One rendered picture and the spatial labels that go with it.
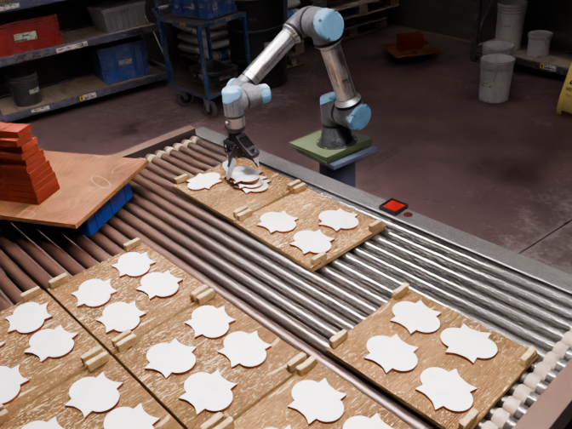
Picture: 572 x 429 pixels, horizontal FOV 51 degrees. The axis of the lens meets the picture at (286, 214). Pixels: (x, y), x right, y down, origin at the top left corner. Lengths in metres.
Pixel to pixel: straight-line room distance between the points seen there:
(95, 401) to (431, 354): 0.85
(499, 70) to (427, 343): 4.23
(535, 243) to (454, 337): 2.20
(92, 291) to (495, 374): 1.18
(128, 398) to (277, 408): 0.37
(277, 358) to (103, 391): 0.44
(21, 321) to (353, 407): 1.00
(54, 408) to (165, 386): 0.27
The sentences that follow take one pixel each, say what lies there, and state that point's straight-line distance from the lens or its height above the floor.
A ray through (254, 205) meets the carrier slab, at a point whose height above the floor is 0.94.
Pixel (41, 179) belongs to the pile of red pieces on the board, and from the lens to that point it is 2.33.
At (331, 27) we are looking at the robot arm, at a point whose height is 1.48.
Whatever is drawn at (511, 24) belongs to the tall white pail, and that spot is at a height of 0.42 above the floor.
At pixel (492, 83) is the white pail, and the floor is 0.18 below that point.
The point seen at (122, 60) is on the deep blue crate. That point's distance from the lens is 6.55.
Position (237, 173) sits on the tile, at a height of 0.98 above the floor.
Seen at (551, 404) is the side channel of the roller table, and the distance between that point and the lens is 1.55.
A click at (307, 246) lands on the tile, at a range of 1.98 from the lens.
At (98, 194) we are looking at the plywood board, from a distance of 2.30.
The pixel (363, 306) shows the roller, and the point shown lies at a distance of 1.79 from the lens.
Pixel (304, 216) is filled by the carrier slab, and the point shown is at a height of 0.94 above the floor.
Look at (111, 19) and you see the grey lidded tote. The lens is 6.41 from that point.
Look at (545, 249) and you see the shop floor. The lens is 3.77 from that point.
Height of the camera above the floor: 2.06
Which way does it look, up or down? 31 degrees down
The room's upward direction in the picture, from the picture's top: 5 degrees counter-clockwise
